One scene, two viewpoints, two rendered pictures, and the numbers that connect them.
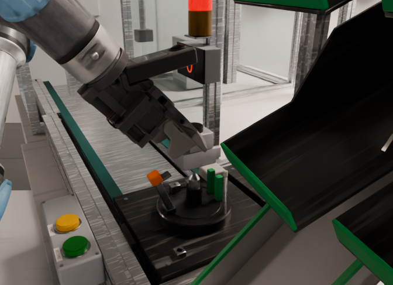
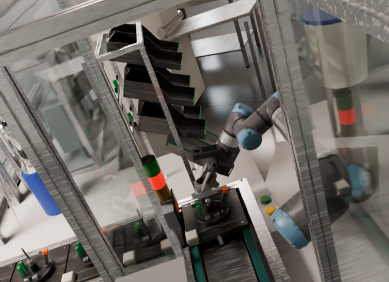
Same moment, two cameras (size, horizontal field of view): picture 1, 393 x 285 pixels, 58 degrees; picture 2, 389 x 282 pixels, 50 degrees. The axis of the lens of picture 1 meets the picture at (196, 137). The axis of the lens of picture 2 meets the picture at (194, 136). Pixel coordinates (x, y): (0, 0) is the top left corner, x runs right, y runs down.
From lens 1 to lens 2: 1.93 m
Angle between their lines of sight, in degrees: 119
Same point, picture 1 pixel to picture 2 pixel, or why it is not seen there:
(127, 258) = (245, 196)
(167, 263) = (231, 190)
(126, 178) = (242, 268)
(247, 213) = (191, 212)
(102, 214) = (254, 217)
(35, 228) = (304, 256)
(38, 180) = not seen: outside the picture
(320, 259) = not seen: hidden behind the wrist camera
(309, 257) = not seen: hidden behind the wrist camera
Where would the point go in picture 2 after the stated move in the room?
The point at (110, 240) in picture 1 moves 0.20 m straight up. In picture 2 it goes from (252, 206) to (239, 167)
